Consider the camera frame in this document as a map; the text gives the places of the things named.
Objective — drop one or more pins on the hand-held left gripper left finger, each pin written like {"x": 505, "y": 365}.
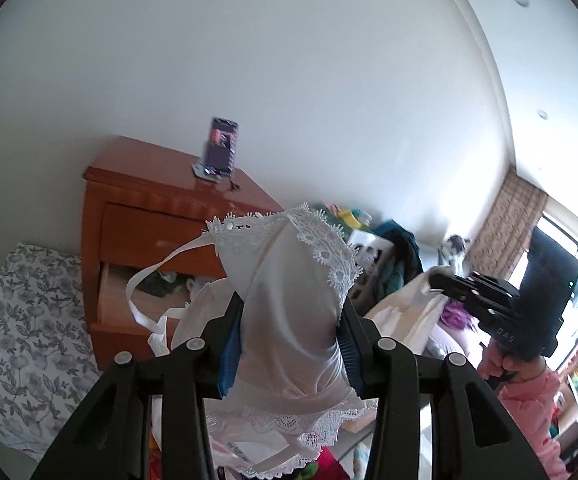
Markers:
{"x": 229, "y": 365}

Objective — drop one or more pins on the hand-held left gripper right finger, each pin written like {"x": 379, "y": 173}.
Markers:
{"x": 351, "y": 360}

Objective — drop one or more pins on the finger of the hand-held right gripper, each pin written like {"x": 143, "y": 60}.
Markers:
{"x": 449, "y": 285}

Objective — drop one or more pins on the plain white garment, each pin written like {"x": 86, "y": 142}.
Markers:
{"x": 404, "y": 315}

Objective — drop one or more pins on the white lace bra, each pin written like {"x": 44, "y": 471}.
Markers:
{"x": 289, "y": 320}

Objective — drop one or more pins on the person's right forearm pink sleeve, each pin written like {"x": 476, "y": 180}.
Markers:
{"x": 534, "y": 420}

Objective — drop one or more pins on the person's right hand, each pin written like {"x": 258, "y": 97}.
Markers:
{"x": 499, "y": 367}

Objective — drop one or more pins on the purple cloth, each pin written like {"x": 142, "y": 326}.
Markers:
{"x": 456, "y": 317}

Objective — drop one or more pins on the teal garment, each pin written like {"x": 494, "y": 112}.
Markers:
{"x": 401, "y": 255}

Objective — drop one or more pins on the patterned beige curtain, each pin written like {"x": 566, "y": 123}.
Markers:
{"x": 506, "y": 230}

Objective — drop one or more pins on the white plastic basket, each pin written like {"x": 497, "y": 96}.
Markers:
{"x": 369, "y": 260}

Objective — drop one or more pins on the dark cloth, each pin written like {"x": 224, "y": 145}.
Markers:
{"x": 156, "y": 286}

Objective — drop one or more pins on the wooden nightstand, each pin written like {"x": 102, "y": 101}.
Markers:
{"x": 169, "y": 205}

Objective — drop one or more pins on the phone stand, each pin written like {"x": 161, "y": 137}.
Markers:
{"x": 209, "y": 172}

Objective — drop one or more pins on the grey floral bedsheet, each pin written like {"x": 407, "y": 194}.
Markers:
{"x": 24, "y": 350}

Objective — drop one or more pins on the smartphone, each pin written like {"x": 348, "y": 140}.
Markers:
{"x": 221, "y": 145}

